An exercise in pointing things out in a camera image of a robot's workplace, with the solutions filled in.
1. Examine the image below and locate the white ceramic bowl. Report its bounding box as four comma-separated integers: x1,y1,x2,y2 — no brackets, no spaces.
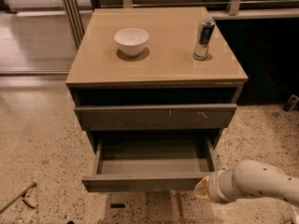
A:
114,28,150,57

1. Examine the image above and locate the small black block on floor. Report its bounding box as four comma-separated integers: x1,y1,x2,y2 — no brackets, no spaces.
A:
110,203,125,208

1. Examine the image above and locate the silver blue drink can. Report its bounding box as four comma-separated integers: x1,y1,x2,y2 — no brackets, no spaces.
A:
193,18,216,61

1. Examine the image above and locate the grey drawer cabinet beige top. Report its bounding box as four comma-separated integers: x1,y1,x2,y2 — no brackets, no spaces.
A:
66,7,248,142

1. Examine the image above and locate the black cable loop on floor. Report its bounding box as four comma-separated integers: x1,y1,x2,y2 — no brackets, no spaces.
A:
21,192,37,209

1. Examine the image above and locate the grey drawer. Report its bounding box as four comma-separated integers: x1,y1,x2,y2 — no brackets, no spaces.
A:
75,104,236,131
82,135,216,192

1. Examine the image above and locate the grey top drawer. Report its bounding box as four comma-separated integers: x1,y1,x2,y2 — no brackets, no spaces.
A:
75,104,236,131

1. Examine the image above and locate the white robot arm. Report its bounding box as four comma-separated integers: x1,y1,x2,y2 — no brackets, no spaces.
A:
194,160,299,207

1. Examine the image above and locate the dark object by wall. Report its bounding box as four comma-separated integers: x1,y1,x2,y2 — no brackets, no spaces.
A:
283,94,299,112

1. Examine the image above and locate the metal rod on floor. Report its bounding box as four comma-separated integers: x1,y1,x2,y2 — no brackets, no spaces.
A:
0,181,37,215

